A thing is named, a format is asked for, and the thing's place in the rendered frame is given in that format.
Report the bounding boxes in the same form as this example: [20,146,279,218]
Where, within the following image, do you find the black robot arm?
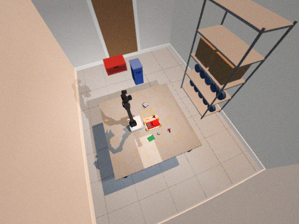
[121,94,137,127]

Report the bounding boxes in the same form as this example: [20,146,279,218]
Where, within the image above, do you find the green flat square patch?
[147,135,155,142]

